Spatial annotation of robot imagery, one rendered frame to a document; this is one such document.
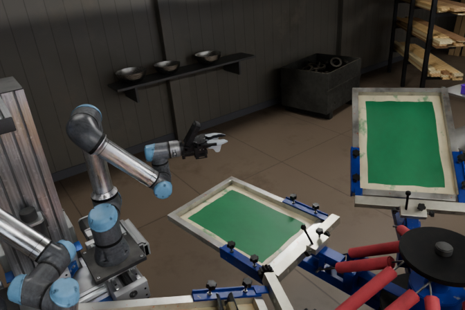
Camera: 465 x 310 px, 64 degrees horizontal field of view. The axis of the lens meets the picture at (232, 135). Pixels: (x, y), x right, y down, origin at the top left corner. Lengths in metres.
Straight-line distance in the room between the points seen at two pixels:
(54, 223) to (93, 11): 3.57
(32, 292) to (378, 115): 2.12
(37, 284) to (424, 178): 1.98
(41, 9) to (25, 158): 3.38
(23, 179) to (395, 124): 2.07
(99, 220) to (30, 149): 0.38
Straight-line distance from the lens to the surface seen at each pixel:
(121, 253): 1.73
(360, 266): 1.81
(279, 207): 2.42
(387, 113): 2.61
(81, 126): 1.48
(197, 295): 1.67
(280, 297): 1.70
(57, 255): 1.31
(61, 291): 1.19
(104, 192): 1.73
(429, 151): 2.50
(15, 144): 1.61
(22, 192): 1.69
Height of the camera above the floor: 2.38
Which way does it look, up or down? 25 degrees down
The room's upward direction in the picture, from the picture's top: 5 degrees counter-clockwise
